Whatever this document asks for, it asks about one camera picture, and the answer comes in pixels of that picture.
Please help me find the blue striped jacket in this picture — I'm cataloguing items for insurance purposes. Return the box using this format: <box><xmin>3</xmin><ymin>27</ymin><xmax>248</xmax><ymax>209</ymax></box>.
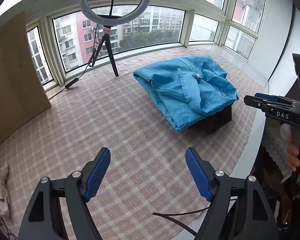
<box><xmin>133</xmin><ymin>55</ymin><xmax>239</xmax><ymax>132</ymax></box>

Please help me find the right forearm black sleeve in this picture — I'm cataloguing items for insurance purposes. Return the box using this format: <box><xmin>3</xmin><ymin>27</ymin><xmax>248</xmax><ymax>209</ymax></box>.
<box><xmin>251</xmin><ymin>141</ymin><xmax>300</xmax><ymax>239</ymax></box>

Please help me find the right hand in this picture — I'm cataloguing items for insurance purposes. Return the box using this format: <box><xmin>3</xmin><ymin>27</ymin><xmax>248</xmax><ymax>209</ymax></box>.
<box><xmin>280</xmin><ymin>124</ymin><xmax>300</xmax><ymax>171</ymax></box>

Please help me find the black storage box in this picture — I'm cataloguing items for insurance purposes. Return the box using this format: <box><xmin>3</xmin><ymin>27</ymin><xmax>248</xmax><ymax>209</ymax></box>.
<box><xmin>189</xmin><ymin>105</ymin><xmax>232</xmax><ymax>133</ymax></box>

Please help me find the large plywood board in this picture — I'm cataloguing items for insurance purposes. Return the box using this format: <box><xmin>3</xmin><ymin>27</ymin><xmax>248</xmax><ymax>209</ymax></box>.
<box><xmin>0</xmin><ymin>12</ymin><xmax>51</xmax><ymax>145</ymax></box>

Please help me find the black tripod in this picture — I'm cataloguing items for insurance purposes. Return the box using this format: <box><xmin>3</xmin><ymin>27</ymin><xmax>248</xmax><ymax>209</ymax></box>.
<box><xmin>88</xmin><ymin>24</ymin><xmax>120</xmax><ymax>78</ymax></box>

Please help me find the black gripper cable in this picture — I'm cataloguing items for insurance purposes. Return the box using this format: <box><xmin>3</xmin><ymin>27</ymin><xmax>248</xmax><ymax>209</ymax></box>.
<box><xmin>152</xmin><ymin>204</ymin><xmax>212</xmax><ymax>237</ymax></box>

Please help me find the ring light cable with remote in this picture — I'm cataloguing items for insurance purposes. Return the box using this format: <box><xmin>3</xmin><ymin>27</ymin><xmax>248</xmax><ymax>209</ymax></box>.
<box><xmin>64</xmin><ymin>23</ymin><xmax>101</xmax><ymax>90</ymax></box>

